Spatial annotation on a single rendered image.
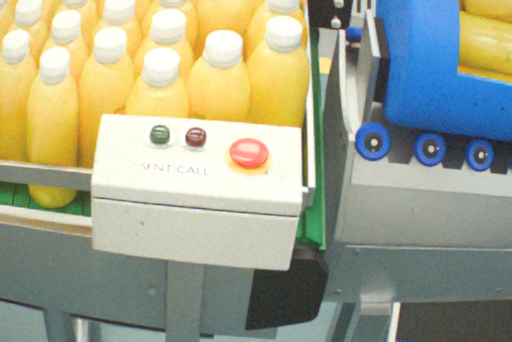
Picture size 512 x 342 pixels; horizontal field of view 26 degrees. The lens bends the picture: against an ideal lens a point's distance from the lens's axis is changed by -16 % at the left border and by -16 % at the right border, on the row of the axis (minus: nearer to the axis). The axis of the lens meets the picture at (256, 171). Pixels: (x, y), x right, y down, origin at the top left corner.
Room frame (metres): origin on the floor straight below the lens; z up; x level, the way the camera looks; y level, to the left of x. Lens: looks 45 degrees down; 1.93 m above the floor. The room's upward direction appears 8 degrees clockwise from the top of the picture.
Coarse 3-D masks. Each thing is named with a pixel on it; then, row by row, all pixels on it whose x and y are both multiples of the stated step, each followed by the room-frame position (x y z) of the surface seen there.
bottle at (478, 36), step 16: (464, 16) 1.12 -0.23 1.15; (480, 16) 1.13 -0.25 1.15; (464, 32) 1.09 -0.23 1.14; (480, 32) 1.10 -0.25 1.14; (496, 32) 1.11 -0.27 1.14; (464, 48) 1.08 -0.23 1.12; (480, 48) 1.08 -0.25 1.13; (496, 48) 1.09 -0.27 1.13; (464, 64) 1.09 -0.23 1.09; (480, 64) 1.08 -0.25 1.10; (496, 64) 1.08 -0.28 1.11
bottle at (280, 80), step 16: (256, 48) 1.06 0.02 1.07; (272, 48) 1.04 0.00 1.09; (288, 48) 1.04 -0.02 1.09; (304, 48) 1.07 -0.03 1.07; (256, 64) 1.04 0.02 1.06; (272, 64) 1.04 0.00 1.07; (288, 64) 1.04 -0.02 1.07; (304, 64) 1.05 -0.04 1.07; (256, 80) 1.03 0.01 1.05; (272, 80) 1.03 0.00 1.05; (288, 80) 1.03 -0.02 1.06; (304, 80) 1.04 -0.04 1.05; (256, 96) 1.03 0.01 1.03; (272, 96) 1.03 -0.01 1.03; (288, 96) 1.03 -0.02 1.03; (304, 96) 1.04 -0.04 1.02; (256, 112) 1.03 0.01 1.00; (272, 112) 1.03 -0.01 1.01; (288, 112) 1.03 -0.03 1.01; (304, 112) 1.05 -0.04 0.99
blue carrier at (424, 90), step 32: (384, 0) 1.21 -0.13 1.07; (416, 0) 1.06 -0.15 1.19; (448, 0) 1.07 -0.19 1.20; (416, 32) 1.04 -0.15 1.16; (448, 32) 1.04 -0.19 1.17; (416, 64) 1.02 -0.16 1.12; (448, 64) 1.03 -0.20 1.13; (384, 96) 1.12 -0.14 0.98; (416, 96) 1.02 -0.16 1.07; (448, 96) 1.02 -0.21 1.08; (480, 96) 1.03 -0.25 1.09; (416, 128) 1.07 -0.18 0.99; (448, 128) 1.05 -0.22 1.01; (480, 128) 1.04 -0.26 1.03
